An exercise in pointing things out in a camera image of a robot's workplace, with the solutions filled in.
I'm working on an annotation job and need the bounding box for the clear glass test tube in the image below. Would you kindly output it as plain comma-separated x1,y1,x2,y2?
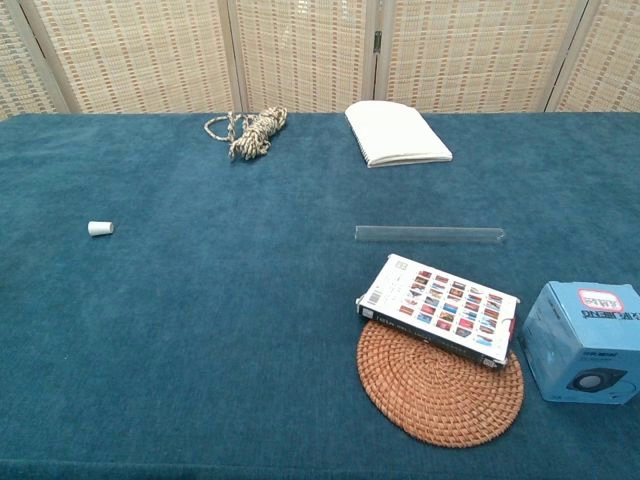
354,224,505,246

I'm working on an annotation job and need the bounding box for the coiled beige patterned rope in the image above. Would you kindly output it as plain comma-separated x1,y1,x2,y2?
203,105,289,162

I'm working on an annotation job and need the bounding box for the woven bamboo folding screen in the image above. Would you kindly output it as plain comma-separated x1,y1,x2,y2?
0,0,640,121

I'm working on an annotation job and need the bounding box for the round woven rattan coaster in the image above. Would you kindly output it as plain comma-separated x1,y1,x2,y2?
356,319,526,449

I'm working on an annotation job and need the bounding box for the teal blue tablecloth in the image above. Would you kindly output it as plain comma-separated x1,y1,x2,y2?
0,111,640,480

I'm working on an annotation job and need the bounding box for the book with photo grid cover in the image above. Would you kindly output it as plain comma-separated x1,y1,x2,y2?
355,253,521,371

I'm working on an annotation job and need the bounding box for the light blue speaker box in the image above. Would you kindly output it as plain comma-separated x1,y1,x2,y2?
521,280,640,405

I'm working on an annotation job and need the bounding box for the white spiral notebook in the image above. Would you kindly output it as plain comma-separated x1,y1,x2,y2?
344,100,454,169

